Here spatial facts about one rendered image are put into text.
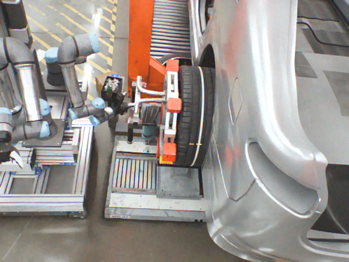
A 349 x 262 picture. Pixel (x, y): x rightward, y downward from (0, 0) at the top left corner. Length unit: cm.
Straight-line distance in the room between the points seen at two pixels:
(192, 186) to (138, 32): 122
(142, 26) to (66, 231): 159
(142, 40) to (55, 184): 124
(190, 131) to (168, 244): 104
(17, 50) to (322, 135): 179
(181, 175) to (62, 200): 91
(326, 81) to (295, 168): 150
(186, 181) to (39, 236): 116
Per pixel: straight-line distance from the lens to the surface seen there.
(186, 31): 418
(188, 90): 186
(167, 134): 188
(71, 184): 257
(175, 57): 326
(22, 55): 167
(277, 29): 138
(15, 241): 268
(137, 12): 226
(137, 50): 242
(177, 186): 254
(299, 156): 108
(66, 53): 189
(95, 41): 192
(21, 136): 168
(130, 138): 204
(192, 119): 183
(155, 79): 260
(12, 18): 190
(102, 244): 255
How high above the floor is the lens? 236
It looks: 47 degrees down
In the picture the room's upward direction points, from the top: 11 degrees clockwise
